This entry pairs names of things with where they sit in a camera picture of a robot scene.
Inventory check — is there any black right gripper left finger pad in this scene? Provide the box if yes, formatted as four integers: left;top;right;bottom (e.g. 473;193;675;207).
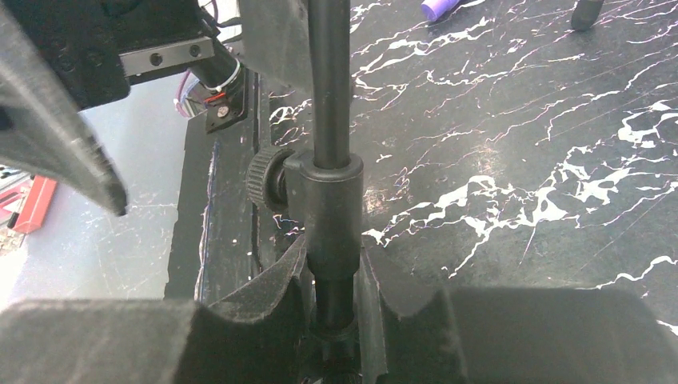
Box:
1;238;308;383

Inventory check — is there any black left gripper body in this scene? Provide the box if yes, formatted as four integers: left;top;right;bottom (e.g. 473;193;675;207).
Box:
2;1;241;110

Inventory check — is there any right gripper right finger pad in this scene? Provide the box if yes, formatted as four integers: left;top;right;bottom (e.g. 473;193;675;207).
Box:
357;247;677;383

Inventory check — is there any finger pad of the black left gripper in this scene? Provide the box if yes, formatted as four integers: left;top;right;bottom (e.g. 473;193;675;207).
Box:
1;10;128;216

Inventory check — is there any finger pad of the left gripper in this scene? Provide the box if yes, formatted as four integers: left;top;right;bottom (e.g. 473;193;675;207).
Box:
238;0;313;92

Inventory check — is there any black tripod mic stand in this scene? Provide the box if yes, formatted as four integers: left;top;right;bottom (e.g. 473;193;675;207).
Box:
246;1;363;383

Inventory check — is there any purple microphone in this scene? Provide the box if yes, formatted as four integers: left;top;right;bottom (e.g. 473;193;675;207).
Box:
421;0;460;22

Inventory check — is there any pink tripod music stand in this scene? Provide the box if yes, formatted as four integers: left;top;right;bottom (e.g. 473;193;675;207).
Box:
570;0;604;31

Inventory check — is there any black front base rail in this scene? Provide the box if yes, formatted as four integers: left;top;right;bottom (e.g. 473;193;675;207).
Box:
164;71;266;305

